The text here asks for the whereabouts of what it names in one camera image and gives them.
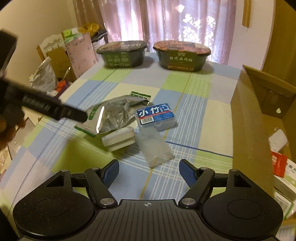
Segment white item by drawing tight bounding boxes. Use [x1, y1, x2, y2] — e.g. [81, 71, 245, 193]
[135, 127, 174, 168]

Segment silver green tea bag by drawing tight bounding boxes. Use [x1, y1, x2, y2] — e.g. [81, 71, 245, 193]
[74, 91, 151, 137]

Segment red snack packet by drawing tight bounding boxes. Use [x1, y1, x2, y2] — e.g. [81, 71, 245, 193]
[271, 151, 287, 178]

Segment green white medicine box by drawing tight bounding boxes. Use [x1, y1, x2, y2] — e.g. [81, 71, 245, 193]
[274, 159, 295, 219]

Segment white square lidded container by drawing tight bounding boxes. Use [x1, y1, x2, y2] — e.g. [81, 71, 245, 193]
[102, 126, 135, 152]

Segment checkered blue green tablecloth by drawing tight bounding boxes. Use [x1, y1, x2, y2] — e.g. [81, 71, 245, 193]
[0, 52, 243, 232]

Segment blue label clear plastic box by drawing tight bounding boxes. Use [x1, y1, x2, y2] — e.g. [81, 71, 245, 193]
[135, 103, 177, 132]

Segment pink white cardboard box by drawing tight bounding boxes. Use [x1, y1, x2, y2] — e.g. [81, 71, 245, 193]
[65, 33, 97, 78]

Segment brown cardboard box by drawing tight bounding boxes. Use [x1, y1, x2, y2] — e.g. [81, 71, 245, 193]
[231, 65, 295, 196]

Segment yellow plastic bag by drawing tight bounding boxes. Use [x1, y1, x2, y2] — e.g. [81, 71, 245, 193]
[78, 23, 100, 37]

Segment rectangular dark instant meal bowl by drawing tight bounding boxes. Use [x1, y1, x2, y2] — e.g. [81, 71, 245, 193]
[96, 40, 148, 68]

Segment round brown-lid instant noodle bowl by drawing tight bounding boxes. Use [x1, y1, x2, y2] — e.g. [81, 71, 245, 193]
[153, 40, 211, 72]

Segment wooden door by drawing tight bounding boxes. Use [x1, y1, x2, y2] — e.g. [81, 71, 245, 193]
[262, 1, 295, 86]

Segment pink patterned curtain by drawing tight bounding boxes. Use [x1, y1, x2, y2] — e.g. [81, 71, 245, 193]
[73, 0, 236, 65]

